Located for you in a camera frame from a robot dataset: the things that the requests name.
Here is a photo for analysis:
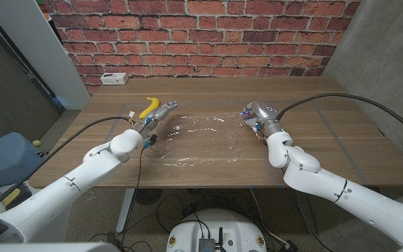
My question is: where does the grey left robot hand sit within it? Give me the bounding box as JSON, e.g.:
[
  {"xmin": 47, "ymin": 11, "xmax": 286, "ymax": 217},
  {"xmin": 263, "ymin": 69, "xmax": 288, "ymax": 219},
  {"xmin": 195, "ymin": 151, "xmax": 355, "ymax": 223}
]
[{"xmin": 136, "ymin": 101, "xmax": 178, "ymax": 139}]

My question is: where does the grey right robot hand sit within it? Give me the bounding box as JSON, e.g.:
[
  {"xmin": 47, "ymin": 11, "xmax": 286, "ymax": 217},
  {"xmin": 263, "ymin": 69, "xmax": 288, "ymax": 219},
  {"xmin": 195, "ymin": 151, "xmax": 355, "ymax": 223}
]
[{"xmin": 240, "ymin": 101, "xmax": 286, "ymax": 137}]

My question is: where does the clear plastic wrap sheet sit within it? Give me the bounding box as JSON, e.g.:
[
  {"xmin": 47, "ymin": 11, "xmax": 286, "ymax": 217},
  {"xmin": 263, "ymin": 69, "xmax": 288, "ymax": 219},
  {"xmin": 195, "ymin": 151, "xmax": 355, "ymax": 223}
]
[{"xmin": 152, "ymin": 113, "xmax": 246, "ymax": 168}]

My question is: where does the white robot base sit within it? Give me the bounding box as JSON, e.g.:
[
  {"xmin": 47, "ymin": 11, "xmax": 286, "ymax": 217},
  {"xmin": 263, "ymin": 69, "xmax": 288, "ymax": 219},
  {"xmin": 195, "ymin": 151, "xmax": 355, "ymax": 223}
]
[{"xmin": 165, "ymin": 209, "xmax": 268, "ymax": 252}]

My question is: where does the yellow toy banana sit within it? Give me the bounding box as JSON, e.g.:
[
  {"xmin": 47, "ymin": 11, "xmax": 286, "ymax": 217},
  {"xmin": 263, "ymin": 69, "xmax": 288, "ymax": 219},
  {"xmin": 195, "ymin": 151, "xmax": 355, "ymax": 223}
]
[{"xmin": 139, "ymin": 97, "xmax": 161, "ymax": 120}]

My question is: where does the grey tape outline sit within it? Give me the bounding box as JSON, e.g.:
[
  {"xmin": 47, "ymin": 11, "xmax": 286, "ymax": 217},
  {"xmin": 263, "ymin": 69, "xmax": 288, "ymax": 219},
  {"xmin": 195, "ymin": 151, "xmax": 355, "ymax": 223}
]
[{"xmin": 103, "ymin": 99, "xmax": 369, "ymax": 185}]

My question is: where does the white power strip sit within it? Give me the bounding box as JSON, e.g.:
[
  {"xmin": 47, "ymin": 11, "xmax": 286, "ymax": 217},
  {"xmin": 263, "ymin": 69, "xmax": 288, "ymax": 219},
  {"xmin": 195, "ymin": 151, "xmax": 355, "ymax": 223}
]
[{"xmin": 99, "ymin": 72, "xmax": 129, "ymax": 86}]

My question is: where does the round black floor fan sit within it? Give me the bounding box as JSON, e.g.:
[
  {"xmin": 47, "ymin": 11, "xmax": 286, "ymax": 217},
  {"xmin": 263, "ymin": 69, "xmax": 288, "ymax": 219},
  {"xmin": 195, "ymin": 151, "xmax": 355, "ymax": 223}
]
[{"xmin": 134, "ymin": 188, "xmax": 163, "ymax": 207}]

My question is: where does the red brick printed backdrop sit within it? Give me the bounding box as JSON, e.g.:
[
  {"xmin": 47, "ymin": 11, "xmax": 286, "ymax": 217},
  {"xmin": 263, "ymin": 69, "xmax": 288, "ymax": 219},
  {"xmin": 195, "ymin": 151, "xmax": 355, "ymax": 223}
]
[{"xmin": 43, "ymin": 0, "xmax": 362, "ymax": 95}]

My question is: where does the white table leg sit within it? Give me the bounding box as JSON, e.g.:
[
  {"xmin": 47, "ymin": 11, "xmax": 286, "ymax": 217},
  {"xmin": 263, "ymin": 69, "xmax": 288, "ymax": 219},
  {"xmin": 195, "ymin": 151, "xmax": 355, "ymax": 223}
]
[{"xmin": 115, "ymin": 188, "xmax": 136, "ymax": 234}]

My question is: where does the grey table leg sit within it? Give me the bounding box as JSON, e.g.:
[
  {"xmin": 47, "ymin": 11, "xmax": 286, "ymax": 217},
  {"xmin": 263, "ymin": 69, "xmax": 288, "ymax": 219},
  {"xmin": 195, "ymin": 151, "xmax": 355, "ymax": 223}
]
[{"xmin": 294, "ymin": 190, "xmax": 318, "ymax": 235}]

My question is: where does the white pillar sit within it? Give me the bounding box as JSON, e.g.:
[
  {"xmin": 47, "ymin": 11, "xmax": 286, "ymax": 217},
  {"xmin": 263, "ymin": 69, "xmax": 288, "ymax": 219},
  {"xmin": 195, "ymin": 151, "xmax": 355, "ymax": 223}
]
[{"xmin": 0, "ymin": 0, "xmax": 91, "ymax": 111}]

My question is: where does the blue plastic bin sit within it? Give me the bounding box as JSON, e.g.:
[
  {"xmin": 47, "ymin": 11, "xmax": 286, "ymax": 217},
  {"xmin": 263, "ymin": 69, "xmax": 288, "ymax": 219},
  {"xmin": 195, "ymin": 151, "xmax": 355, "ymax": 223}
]
[{"xmin": 0, "ymin": 132, "xmax": 45, "ymax": 192}]

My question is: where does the yellow and black device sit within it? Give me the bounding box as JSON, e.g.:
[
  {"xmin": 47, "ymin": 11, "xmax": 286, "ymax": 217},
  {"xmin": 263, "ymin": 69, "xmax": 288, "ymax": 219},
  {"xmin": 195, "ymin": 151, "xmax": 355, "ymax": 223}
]
[{"xmin": 0, "ymin": 187, "xmax": 33, "ymax": 211}]

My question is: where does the white robot torso edge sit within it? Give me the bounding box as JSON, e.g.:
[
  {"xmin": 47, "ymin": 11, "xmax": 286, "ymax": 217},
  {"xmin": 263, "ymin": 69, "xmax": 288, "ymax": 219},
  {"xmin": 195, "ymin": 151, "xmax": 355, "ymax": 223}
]
[{"xmin": 0, "ymin": 242, "xmax": 120, "ymax": 252}]

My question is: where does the thin black left wrist cable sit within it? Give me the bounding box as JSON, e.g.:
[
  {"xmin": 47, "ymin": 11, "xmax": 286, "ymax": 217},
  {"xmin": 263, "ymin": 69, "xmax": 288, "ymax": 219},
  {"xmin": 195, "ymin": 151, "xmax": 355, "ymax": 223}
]
[{"xmin": 119, "ymin": 145, "xmax": 147, "ymax": 248}]

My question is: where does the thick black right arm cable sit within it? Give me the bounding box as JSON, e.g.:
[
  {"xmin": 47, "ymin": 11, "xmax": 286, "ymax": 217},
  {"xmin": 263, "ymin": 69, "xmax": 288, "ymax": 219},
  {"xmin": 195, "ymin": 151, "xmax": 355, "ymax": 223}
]
[{"xmin": 274, "ymin": 92, "xmax": 403, "ymax": 144}]

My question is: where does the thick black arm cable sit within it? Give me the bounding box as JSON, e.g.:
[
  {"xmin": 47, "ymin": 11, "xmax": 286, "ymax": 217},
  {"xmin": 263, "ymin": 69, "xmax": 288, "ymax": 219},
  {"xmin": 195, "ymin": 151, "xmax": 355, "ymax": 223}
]
[
  {"xmin": 0, "ymin": 116, "xmax": 136, "ymax": 221},
  {"xmin": 274, "ymin": 92, "xmax": 403, "ymax": 144}
]

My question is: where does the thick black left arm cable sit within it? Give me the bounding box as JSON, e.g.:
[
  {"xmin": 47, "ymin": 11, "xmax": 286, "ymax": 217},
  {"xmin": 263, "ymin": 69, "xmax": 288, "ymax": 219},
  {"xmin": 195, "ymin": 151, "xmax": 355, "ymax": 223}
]
[{"xmin": 0, "ymin": 116, "xmax": 136, "ymax": 221}]

